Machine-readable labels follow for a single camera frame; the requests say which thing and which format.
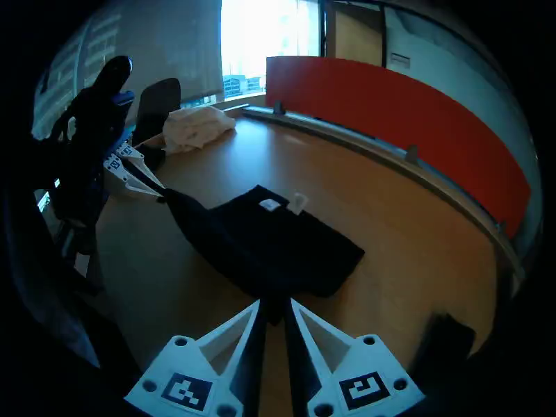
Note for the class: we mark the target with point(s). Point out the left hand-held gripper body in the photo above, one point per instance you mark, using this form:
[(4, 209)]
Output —
[(93, 117)]

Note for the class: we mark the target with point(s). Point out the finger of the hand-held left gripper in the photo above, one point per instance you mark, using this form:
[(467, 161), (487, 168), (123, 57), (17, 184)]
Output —
[(126, 177), (135, 157)]

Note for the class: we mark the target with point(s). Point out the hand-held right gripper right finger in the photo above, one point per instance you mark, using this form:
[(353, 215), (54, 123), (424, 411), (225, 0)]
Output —
[(347, 354)]

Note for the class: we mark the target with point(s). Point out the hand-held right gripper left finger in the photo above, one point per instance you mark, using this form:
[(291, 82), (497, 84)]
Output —
[(191, 356)]

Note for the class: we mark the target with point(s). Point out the black towel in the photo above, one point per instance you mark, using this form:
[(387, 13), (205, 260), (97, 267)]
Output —
[(260, 247)]

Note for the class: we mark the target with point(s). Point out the black office chair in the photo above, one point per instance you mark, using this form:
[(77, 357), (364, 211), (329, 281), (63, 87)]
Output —
[(158, 106)]

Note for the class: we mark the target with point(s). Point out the heap of white towels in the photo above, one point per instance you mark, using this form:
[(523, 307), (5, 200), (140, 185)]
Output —
[(195, 128)]

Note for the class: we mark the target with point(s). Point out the red desk screen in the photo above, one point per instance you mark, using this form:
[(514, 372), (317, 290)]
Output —
[(391, 108)]

